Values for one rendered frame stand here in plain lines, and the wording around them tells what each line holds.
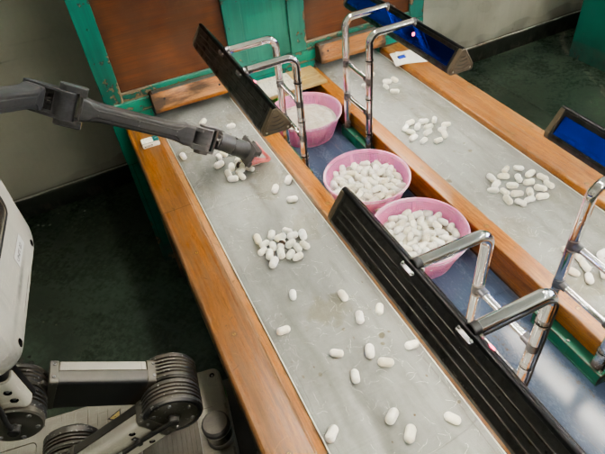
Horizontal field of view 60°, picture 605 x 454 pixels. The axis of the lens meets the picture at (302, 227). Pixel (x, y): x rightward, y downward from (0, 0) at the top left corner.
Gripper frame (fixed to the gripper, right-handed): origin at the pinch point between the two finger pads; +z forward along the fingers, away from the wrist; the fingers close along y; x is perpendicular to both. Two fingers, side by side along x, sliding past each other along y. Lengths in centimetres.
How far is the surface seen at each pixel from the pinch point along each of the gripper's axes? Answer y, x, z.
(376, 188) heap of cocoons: -29.2, -13.7, 19.2
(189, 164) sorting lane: 14.5, 16.8, -16.0
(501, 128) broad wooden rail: -26, -48, 55
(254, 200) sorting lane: -14.6, 8.9, -6.8
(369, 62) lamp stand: -6.9, -42.4, 8.6
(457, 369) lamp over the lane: -105, -17, -27
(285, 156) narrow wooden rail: -2.2, -3.8, 4.0
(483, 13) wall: 131, -100, 182
